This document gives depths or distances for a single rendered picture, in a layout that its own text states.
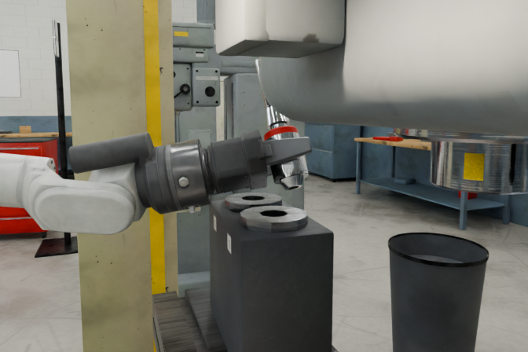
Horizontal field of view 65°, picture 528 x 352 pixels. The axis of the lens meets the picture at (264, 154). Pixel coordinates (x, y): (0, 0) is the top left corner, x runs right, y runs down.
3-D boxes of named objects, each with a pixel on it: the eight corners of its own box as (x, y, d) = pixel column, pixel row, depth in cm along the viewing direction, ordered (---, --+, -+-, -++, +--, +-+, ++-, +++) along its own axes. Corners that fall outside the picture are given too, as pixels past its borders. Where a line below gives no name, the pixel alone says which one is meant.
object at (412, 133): (493, 147, 15) (495, 125, 15) (360, 133, 23) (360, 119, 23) (642, 141, 18) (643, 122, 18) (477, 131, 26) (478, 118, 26)
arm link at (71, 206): (132, 239, 51) (11, 232, 48) (140, 197, 59) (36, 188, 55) (136, 196, 48) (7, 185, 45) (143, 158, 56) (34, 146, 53)
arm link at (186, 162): (255, 110, 50) (158, 128, 49) (272, 185, 47) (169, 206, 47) (256, 143, 62) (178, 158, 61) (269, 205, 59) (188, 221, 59)
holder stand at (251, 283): (241, 392, 49) (240, 229, 47) (209, 308, 70) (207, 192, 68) (332, 373, 53) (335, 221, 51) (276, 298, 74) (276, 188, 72)
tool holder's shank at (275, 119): (283, 126, 54) (265, 52, 57) (264, 134, 56) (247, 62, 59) (295, 130, 57) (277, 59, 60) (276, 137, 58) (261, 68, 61)
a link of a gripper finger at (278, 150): (313, 157, 53) (265, 166, 52) (306, 133, 54) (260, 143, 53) (314, 153, 51) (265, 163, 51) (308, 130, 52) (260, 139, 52)
